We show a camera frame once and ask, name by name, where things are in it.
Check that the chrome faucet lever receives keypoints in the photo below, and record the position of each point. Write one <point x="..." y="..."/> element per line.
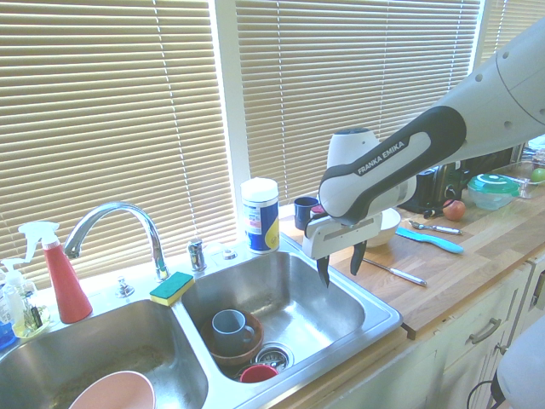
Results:
<point x="196" y="255"/>

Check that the white blue wipes canister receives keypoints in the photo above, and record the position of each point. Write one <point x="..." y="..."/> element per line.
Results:
<point x="259" y="217"/>

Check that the green yellow sponge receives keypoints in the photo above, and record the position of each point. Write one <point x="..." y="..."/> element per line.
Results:
<point x="172" y="287"/>

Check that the chrome curved faucet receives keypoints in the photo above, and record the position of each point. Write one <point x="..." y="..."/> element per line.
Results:
<point x="127" y="211"/>

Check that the dark appliance by window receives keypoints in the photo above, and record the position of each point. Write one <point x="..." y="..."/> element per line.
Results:
<point x="489" y="159"/>

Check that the narrow beige window blind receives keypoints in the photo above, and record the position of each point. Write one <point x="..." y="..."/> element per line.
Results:
<point x="511" y="25"/>

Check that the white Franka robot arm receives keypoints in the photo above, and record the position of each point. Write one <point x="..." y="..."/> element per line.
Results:
<point x="383" y="170"/>

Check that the wide beige window blind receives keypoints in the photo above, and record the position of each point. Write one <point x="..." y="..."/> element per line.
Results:
<point x="106" y="128"/>

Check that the pink bowl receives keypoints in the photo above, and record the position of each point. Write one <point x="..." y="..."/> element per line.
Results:
<point x="115" y="392"/>

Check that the white ceramic bowl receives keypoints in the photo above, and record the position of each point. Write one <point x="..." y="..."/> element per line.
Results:
<point x="389" y="230"/>

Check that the red apple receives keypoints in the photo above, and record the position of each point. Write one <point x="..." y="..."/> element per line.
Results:
<point x="454" y="210"/>

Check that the chrome sink knob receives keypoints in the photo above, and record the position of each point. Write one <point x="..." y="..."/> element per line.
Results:
<point x="124" y="287"/>

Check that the green lidded plastic container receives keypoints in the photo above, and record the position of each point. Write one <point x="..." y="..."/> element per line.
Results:
<point x="494" y="187"/>

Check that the black kitchen appliance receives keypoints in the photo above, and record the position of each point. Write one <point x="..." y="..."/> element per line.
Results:
<point x="438" y="183"/>

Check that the cream kitchen cabinet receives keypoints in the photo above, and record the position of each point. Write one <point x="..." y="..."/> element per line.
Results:
<point x="460" y="341"/>

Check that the grey mug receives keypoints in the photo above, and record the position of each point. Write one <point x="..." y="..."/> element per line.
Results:
<point x="230" y="330"/>

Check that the red spray bottle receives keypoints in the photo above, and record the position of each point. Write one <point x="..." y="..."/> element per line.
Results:
<point x="66" y="285"/>

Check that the navy blue mug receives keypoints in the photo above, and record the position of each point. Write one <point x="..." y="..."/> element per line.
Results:
<point x="304" y="213"/>

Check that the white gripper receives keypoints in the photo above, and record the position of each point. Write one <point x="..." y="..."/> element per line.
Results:
<point x="340" y="238"/>

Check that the round yellow liquid bottle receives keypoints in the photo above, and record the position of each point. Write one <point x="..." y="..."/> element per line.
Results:
<point x="32" y="319"/>

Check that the green round fruit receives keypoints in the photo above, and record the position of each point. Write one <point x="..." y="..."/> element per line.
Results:
<point x="539" y="174"/>

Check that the clear plastic box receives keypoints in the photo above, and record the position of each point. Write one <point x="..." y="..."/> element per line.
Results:
<point x="528" y="185"/>

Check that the teal plastic knife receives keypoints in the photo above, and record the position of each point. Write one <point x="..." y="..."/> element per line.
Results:
<point x="430" y="240"/>

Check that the silver spoon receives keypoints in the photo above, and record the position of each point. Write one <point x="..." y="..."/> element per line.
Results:
<point x="438" y="228"/>

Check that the blue dish soap bottle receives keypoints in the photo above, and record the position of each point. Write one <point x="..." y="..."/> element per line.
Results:
<point x="5" y="334"/>

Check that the brown wooden bowl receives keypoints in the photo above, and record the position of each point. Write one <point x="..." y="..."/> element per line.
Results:
<point x="253" y="347"/>

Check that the red cup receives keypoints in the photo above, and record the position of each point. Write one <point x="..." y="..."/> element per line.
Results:
<point x="257" y="374"/>

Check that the dark jar with red lid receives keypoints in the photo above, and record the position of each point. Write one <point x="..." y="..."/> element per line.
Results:
<point x="317" y="210"/>

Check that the clear pump soap bottle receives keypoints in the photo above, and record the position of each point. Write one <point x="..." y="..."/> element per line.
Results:
<point x="13" y="285"/>

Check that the silver table knife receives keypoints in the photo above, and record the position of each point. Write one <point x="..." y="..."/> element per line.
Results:
<point x="400" y="274"/>

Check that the metal drain strainer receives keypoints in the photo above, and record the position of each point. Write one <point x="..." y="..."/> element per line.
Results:
<point x="277" y="354"/>

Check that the stainless steel double sink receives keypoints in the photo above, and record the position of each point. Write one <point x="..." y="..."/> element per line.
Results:
<point x="298" y="289"/>

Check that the chrome sink hole cover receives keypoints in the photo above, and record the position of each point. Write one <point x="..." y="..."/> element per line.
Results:
<point x="230" y="255"/>

